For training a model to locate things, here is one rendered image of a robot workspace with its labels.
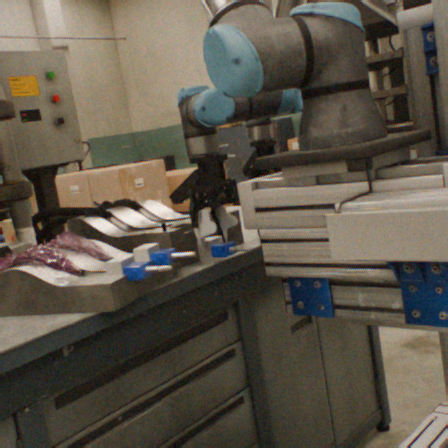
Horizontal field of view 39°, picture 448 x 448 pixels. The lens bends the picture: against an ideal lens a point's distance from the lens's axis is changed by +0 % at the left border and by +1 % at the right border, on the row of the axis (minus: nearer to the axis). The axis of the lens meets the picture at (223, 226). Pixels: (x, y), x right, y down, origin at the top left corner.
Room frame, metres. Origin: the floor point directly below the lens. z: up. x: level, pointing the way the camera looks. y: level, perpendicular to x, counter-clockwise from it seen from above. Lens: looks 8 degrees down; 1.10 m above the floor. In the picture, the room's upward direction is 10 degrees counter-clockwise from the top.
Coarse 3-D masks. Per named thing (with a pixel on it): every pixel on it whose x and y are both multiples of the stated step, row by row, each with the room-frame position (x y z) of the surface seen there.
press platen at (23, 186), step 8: (8, 184) 1.98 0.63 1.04; (16, 184) 1.98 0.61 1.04; (24, 184) 2.00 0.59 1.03; (0, 192) 1.97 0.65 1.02; (8, 192) 1.98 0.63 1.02; (16, 192) 1.98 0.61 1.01; (24, 192) 1.99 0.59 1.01; (32, 192) 2.03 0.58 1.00; (0, 200) 1.97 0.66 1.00; (8, 200) 1.98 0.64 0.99; (16, 200) 1.99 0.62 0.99
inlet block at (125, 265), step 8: (128, 256) 1.25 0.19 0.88; (112, 264) 1.22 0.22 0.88; (120, 264) 1.21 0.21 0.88; (128, 264) 1.23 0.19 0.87; (136, 264) 1.22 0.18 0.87; (144, 264) 1.21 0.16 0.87; (112, 272) 1.22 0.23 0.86; (120, 272) 1.21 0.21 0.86; (128, 272) 1.21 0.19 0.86; (136, 272) 1.20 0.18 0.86; (144, 272) 1.20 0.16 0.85; (152, 272) 1.21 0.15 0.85; (128, 280) 1.21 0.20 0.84; (136, 280) 1.20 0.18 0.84
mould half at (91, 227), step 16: (112, 208) 1.75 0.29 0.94; (128, 208) 1.75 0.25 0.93; (160, 208) 1.79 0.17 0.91; (80, 224) 1.65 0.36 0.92; (96, 224) 1.62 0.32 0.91; (144, 224) 1.67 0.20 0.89; (160, 224) 1.64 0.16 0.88; (176, 224) 1.54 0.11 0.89; (240, 224) 1.63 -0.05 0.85; (96, 240) 1.61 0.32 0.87; (112, 240) 1.57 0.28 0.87; (128, 240) 1.53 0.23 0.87; (144, 240) 1.49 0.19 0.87; (160, 240) 1.46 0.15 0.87; (176, 240) 1.45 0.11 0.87; (192, 240) 1.49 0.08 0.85; (240, 240) 1.62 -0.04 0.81
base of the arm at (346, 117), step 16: (368, 80) 1.09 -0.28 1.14; (304, 96) 1.10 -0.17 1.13; (320, 96) 1.07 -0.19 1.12; (336, 96) 1.06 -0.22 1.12; (352, 96) 1.06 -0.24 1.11; (368, 96) 1.07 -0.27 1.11; (304, 112) 1.10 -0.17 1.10; (320, 112) 1.06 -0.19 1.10; (336, 112) 1.05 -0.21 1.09; (352, 112) 1.05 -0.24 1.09; (368, 112) 1.06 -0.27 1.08; (304, 128) 1.09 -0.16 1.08; (320, 128) 1.06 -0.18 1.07; (336, 128) 1.04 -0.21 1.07; (352, 128) 1.04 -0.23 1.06; (368, 128) 1.05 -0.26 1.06; (384, 128) 1.07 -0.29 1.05; (304, 144) 1.08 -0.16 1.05; (320, 144) 1.06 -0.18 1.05; (336, 144) 1.04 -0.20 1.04
